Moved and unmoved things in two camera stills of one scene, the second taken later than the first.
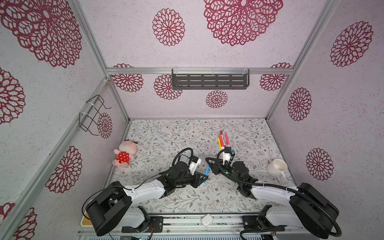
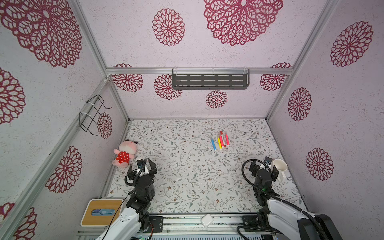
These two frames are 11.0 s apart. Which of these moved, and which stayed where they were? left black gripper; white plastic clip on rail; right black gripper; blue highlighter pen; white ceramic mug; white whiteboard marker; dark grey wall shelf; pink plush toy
Moved: blue highlighter pen; right black gripper; left black gripper
Stayed: white ceramic mug; white plastic clip on rail; dark grey wall shelf; white whiteboard marker; pink plush toy
